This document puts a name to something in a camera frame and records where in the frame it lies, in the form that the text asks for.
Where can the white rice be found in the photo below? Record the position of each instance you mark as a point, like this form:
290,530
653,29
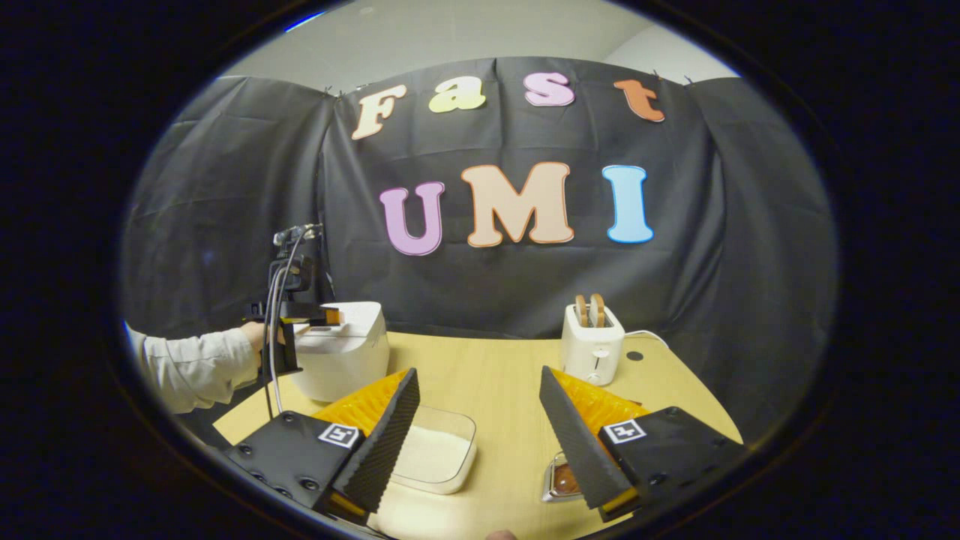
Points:
435,454

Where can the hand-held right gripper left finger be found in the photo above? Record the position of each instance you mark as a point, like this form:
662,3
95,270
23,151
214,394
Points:
386,450

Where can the brown toast slice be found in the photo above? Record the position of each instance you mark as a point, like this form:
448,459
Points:
581,311
598,310

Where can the white rice cooker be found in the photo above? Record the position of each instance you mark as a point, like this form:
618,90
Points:
345,360

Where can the white toaster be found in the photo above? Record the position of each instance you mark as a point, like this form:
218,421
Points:
592,356

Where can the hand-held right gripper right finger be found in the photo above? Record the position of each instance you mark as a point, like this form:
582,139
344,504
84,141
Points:
574,442

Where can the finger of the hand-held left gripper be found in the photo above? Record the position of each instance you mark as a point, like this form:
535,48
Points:
307,311

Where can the black backdrop cloth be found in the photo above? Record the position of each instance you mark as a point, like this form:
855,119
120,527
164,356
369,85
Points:
487,300

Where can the clear plastic rice container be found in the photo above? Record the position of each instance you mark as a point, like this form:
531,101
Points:
450,420

